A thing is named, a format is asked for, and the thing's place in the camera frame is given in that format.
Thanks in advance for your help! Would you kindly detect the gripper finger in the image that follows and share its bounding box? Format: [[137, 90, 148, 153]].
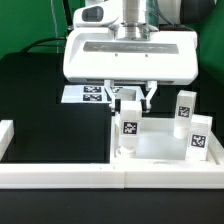
[[141, 81, 157, 113], [104, 80, 121, 113]]

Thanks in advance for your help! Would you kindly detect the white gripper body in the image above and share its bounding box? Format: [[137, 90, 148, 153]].
[[63, 27, 198, 84]]

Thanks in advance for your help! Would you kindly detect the white square tabletop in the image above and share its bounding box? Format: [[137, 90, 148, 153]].
[[110, 117, 224, 166]]

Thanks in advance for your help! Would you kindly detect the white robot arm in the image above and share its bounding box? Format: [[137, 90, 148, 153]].
[[63, 0, 217, 111]]

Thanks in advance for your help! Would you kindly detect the white fiducial marker sheet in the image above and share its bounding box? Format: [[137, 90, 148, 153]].
[[60, 84, 144, 105]]

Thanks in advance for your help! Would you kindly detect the white U-shaped obstacle fence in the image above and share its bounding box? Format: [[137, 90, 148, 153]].
[[0, 119, 224, 190]]

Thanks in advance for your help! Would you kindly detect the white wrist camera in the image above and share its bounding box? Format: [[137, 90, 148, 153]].
[[73, 5, 119, 27]]

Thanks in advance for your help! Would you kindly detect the black cable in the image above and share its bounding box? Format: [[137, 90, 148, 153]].
[[20, 0, 74, 54]]

